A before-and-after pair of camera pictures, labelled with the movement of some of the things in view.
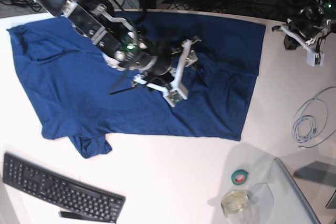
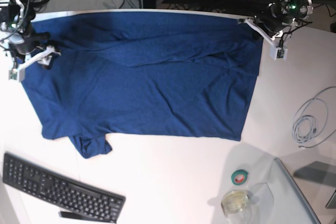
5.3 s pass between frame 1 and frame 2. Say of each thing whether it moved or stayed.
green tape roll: stayed
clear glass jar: stayed
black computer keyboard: stayed
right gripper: moved
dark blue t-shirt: stayed
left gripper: moved
